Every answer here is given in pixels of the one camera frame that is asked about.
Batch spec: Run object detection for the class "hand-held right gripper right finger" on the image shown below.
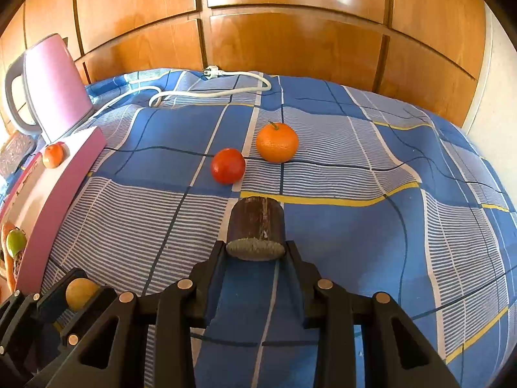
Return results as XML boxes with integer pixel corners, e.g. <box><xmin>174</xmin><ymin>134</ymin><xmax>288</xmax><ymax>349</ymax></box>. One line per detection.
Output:
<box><xmin>285</xmin><ymin>241</ymin><xmax>461</xmax><ymax>388</ymax></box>

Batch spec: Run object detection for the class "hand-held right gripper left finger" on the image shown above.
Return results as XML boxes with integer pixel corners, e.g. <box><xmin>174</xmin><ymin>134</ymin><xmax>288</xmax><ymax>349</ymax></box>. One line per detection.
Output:
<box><xmin>24</xmin><ymin>241</ymin><xmax>227</xmax><ymax>388</ymax></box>

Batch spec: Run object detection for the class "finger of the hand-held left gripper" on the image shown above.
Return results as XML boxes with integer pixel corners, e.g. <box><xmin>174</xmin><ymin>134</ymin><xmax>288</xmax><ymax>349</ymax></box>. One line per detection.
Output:
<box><xmin>0</xmin><ymin>286</ymin><xmax>119</xmax><ymax>384</ymax></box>
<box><xmin>0</xmin><ymin>268</ymin><xmax>88</xmax><ymax>332</ymax></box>

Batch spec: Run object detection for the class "small yellow fruit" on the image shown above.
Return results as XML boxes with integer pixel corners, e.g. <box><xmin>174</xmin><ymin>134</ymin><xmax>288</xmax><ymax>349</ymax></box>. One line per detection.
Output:
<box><xmin>66</xmin><ymin>277</ymin><xmax>100</xmax><ymax>312</ymax></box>

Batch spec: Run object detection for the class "orange carrot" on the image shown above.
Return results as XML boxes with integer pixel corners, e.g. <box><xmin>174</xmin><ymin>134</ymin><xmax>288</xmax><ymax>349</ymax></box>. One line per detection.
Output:
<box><xmin>0</xmin><ymin>222</ymin><xmax>17</xmax><ymax>289</ymax></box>

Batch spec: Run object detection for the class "green fruit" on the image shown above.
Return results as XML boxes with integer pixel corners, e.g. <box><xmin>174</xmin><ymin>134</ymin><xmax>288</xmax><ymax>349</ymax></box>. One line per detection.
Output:
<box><xmin>6</xmin><ymin>230</ymin><xmax>27</xmax><ymax>258</ymax></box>

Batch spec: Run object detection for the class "brown sugarcane piece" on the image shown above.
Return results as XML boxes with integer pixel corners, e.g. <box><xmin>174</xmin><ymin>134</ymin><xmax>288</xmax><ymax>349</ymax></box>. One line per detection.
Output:
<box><xmin>225</xmin><ymin>195</ymin><xmax>287</xmax><ymax>261</ymax></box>

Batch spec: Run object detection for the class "pink storage box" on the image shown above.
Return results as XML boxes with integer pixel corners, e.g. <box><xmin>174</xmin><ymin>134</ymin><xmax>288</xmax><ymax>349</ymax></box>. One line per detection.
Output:
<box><xmin>0</xmin><ymin>126</ymin><xmax>108</xmax><ymax>296</ymax></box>

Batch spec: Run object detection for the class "small peach apple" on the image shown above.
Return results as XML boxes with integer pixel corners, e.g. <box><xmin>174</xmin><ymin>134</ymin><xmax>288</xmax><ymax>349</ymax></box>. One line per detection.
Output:
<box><xmin>42</xmin><ymin>141</ymin><xmax>66</xmax><ymax>169</ymax></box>

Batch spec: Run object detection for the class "red tomato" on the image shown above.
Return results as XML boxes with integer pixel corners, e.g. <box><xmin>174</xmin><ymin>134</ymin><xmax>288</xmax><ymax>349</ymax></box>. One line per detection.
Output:
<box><xmin>211</xmin><ymin>148</ymin><xmax>246</xmax><ymax>185</ymax></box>

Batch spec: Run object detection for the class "orange with green stem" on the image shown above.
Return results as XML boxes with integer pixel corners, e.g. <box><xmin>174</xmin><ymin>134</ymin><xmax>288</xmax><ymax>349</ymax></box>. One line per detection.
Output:
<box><xmin>256</xmin><ymin>120</ymin><xmax>300</xmax><ymax>164</ymax></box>

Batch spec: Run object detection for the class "pink patterned pouch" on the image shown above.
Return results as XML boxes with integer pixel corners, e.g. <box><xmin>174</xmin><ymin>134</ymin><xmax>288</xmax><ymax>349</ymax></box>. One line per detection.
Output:
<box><xmin>0</xmin><ymin>133</ymin><xmax>36</xmax><ymax>176</ymax></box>

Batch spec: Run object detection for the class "blue checked blanket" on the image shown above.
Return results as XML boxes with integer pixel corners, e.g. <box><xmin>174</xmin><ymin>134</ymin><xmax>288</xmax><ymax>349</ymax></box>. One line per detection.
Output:
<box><xmin>0</xmin><ymin>69</ymin><xmax>517</xmax><ymax>388</ymax></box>

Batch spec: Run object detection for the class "pink electric kettle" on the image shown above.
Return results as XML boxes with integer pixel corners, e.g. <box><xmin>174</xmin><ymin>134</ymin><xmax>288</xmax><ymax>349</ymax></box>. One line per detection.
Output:
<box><xmin>3</xmin><ymin>33</ymin><xmax>94</xmax><ymax>142</ymax></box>

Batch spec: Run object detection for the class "wooden panelled headboard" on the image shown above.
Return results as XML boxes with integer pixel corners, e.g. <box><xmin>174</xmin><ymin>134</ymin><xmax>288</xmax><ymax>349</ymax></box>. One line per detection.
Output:
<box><xmin>0</xmin><ymin>0</ymin><xmax>491</xmax><ymax>130</ymax></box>

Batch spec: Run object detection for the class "white power cable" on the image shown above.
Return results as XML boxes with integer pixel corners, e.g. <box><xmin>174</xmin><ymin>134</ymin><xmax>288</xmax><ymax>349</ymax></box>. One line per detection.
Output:
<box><xmin>87</xmin><ymin>65</ymin><xmax>272</xmax><ymax>121</ymax></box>

